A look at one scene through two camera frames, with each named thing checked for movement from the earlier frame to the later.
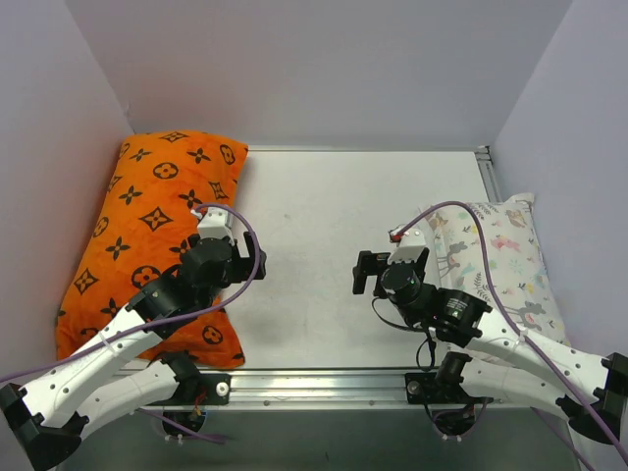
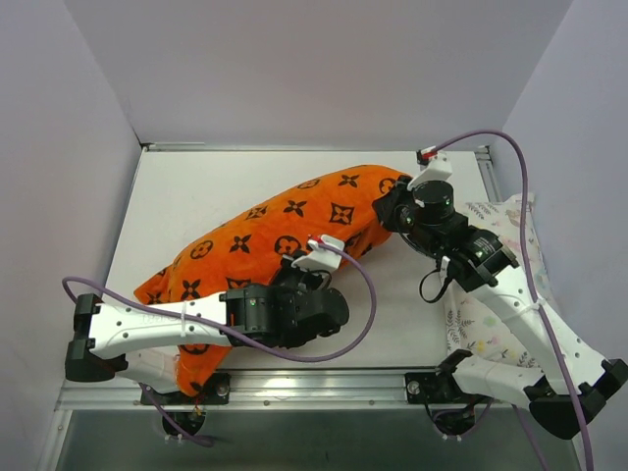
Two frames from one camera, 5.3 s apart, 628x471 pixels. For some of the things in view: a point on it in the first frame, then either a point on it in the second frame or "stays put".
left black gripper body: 252,256 → 292,281
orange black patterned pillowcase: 141,230 → 253,248
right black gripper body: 368,267 → 388,207
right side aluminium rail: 488,175 stays put
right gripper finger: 371,263 → 401,183
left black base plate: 200,390 stays put
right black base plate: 422,389 stays put
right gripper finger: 359,280 → 387,208
